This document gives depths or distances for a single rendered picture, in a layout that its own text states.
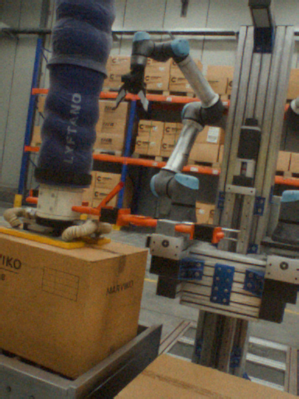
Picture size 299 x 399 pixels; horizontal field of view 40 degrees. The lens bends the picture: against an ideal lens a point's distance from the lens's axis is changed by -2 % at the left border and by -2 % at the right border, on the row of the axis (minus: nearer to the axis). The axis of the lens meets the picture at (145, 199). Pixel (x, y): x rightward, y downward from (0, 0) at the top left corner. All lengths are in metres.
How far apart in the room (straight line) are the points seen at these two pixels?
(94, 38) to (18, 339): 1.11
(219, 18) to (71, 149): 9.47
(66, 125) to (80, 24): 0.37
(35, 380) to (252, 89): 1.56
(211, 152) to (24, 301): 7.47
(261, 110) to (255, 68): 0.20
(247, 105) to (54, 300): 1.27
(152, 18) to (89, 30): 9.76
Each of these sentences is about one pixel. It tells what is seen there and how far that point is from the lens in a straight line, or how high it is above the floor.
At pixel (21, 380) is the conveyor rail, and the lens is 1.43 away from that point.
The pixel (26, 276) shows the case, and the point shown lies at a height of 0.84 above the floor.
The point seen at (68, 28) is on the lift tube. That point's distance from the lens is 1.63.
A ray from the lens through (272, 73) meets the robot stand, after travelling 2.13.
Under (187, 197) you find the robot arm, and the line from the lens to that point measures 1.92.
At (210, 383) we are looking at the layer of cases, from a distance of 1.61.
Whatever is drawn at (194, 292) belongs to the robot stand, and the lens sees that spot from 1.95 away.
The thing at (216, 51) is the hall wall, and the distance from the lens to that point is 10.58.
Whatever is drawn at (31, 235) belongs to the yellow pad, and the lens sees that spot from 1.57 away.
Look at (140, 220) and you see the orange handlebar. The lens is 1.45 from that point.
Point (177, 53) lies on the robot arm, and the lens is 1.91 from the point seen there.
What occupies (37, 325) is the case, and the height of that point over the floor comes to 0.68.
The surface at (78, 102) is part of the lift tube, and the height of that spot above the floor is 1.47.
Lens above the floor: 1.23
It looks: 3 degrees down
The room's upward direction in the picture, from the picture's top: 8 degrees clockwise
